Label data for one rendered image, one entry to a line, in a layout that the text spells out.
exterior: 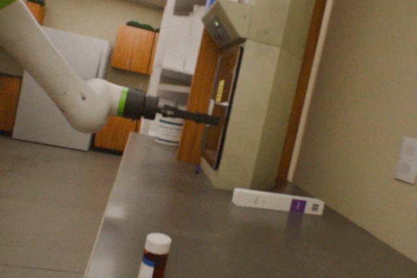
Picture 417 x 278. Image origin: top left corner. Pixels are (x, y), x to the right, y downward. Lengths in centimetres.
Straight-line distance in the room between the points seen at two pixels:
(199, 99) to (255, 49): 42
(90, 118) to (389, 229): 84
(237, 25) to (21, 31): 58
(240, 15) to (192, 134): 56
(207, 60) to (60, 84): 69
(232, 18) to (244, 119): 31
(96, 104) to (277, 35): 58
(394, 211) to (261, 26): 64
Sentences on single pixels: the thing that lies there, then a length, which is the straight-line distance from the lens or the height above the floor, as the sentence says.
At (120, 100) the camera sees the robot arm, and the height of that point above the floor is 115.
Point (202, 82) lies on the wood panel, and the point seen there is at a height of 127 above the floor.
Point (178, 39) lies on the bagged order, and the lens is 251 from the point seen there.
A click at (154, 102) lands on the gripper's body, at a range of 110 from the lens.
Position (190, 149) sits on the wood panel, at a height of 99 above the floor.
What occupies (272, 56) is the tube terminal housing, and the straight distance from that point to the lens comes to 115.
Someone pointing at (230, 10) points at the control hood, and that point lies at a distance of 113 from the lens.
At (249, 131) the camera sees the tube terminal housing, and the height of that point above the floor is 114.
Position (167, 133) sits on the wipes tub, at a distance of 183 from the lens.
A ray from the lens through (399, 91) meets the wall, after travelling 116.
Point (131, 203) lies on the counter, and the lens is 85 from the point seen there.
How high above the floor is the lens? 120
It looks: 3 degrees down
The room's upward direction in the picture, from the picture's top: 12 degrees clockwise
